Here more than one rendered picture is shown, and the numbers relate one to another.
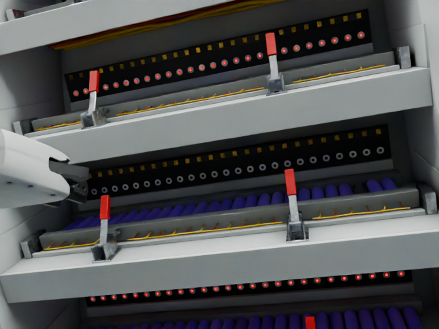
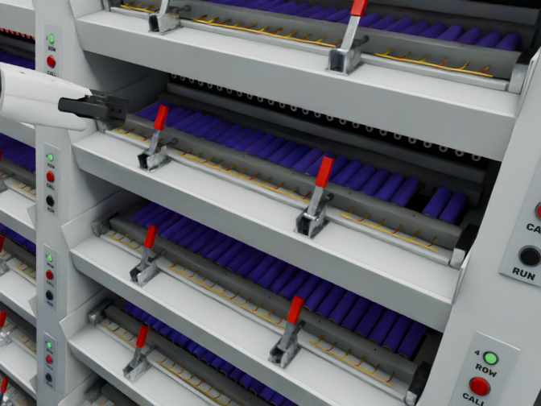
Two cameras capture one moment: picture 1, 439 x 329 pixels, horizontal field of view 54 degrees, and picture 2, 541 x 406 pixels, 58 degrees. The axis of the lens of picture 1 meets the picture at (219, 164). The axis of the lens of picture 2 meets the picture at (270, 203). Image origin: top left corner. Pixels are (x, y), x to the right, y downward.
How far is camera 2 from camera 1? 27 cm
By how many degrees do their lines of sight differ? 32
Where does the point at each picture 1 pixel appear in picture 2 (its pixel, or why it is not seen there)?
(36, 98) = not seen: outside the picture
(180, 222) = (227, 157)
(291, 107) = (344, 96)
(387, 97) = (453, 130)
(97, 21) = not seen: outside the picture
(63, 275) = (114, 167)
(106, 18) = not seen: outside the picture
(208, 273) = (223, 223)
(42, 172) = (47, 114)
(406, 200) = (443, 239)
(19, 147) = (22, 92)
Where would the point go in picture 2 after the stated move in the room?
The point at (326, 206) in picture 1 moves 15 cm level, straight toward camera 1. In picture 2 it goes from (361, 206) to (298, 239)
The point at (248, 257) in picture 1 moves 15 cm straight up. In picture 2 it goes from (256, 228) to (276, 107)
